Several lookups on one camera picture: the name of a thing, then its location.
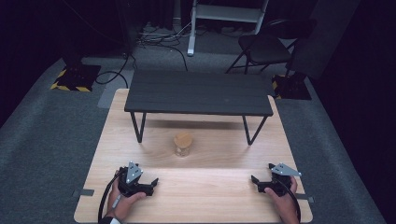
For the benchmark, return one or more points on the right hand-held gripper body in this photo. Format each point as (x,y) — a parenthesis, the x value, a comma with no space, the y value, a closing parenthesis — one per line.
(280,183)

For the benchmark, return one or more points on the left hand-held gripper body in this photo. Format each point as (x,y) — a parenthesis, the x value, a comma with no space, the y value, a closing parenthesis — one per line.
(132,183)

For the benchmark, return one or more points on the person's right hand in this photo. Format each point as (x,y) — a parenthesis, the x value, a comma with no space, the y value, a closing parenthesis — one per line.
(286,207)

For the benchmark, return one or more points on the person's left hand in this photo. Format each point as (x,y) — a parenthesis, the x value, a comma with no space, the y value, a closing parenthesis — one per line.
(120,205)

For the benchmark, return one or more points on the grey tape strip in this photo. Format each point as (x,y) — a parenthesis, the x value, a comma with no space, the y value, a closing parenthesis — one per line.
(306,198)
(84,192)

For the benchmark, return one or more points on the glass jar with wooden lid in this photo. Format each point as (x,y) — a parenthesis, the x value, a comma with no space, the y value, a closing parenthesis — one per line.
(183,143)

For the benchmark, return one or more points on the black base with striped tape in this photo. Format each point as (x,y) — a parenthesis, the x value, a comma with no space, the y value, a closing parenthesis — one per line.
(77,77)
(292,88)

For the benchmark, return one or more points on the black shelf riser with legs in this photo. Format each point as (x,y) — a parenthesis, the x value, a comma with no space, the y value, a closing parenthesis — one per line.
(199,93)

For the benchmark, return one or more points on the black folding chair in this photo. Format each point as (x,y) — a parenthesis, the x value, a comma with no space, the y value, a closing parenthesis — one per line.
(264,48)

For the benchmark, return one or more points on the grey upright panel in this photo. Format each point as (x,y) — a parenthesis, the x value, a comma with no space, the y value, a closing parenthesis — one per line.
(323,37)

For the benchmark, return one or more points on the white metal stand frame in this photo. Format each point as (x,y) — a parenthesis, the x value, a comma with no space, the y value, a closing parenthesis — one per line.
(224,14)

